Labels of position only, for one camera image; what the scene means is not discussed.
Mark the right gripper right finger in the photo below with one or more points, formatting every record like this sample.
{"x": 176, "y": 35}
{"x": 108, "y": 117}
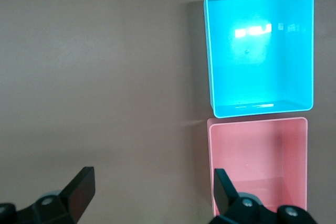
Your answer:
{"x": 225, "y": 195}

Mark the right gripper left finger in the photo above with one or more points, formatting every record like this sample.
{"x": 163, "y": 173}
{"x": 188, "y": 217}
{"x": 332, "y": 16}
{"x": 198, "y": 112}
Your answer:
{"x": 76, "y": 195}

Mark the pink plastic bin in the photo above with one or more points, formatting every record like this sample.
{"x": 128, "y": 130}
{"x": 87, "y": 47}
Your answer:
{"x": 249, "y": 150}

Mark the blue plastic bin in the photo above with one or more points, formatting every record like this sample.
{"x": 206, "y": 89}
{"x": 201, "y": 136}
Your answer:
{"x": 249, "y": 77}

